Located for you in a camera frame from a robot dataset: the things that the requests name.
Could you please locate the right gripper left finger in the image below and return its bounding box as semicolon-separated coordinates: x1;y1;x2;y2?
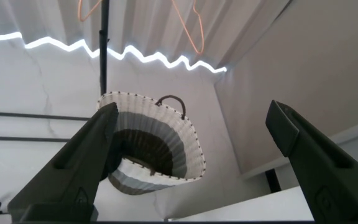
7;101;120;223

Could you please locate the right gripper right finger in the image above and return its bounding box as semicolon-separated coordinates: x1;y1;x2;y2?
265;99;358;223

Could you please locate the white laundry basket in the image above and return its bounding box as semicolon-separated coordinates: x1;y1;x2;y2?
96;91;207;196

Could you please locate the black clothes rack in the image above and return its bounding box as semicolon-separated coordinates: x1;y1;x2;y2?
0;0;111;143

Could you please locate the white curtain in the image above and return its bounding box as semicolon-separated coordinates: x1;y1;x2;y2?
0;0;291;74

